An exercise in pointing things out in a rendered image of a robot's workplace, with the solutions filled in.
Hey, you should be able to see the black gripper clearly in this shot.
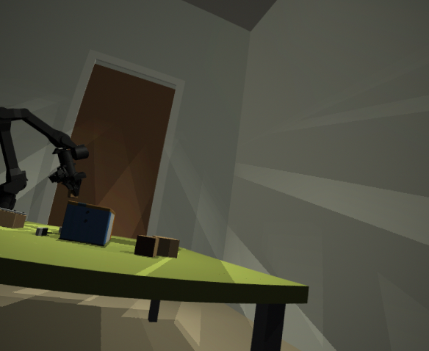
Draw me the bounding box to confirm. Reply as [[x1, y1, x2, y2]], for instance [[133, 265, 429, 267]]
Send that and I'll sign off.
[[57, 161, 87, 197]]

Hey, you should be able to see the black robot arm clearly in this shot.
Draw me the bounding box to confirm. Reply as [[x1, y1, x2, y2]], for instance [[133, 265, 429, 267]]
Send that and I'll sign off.
[[0, 107, 89, 210]]

